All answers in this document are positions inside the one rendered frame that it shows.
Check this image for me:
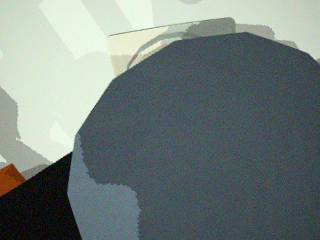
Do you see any dark blue-grey cylinder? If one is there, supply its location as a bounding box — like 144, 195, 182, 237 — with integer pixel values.
67, 32, 320, 240

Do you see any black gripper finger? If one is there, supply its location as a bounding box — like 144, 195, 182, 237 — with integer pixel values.
0, 152, 83, 240

